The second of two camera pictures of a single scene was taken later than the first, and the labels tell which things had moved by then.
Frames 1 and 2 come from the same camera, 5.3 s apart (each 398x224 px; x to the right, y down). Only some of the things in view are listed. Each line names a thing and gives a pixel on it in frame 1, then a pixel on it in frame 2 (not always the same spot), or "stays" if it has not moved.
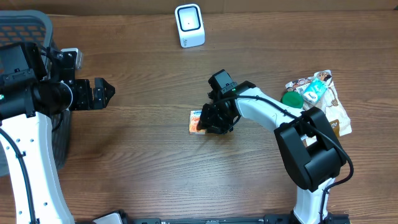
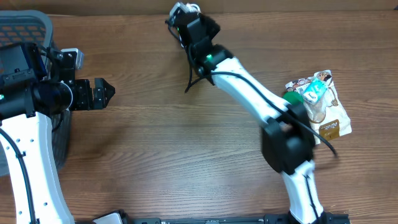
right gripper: [210, 122] -> [211, 25]
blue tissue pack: [314, 89] stays
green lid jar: [293, 99] stays
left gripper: [87, 100] stays
